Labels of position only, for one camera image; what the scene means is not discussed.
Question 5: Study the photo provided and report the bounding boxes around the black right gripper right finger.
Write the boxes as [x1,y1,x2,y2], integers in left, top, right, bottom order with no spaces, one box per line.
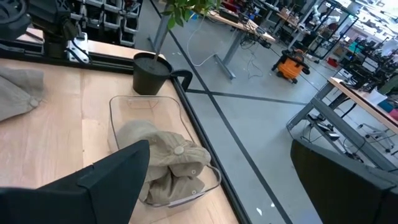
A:
[290,138,398,224]

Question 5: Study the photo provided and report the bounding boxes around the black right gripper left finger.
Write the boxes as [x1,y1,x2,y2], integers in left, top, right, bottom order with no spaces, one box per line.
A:
[0,139,150,224]

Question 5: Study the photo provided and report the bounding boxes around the tan baseball cap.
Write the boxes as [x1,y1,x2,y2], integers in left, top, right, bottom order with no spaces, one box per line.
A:
[139,169,206,207]
[0,67,45,123]
[116,119,212,180]

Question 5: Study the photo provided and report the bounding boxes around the wooden desk grey legs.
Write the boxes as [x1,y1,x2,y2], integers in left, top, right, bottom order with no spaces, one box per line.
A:
[286,77,398,172]
[203,7,277,80]

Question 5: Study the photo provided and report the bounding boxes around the clear plastic bin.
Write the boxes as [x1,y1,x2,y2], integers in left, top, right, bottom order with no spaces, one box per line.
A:
[107,95,222,208]

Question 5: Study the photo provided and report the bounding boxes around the green potted plant black pot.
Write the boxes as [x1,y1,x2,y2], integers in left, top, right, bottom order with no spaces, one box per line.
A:
[132,0,222,96]

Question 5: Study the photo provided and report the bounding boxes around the orange shop vacuum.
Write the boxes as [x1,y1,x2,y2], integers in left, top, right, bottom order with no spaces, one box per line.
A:
[272,49,311,84]

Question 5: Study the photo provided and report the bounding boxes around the grey parts bin rack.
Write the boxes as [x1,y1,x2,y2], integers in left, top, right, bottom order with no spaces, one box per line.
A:
[67,0,144,48]

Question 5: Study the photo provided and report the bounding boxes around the black aluminium table frame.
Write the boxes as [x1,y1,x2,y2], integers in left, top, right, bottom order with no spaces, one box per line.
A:
[0,43,249,224]

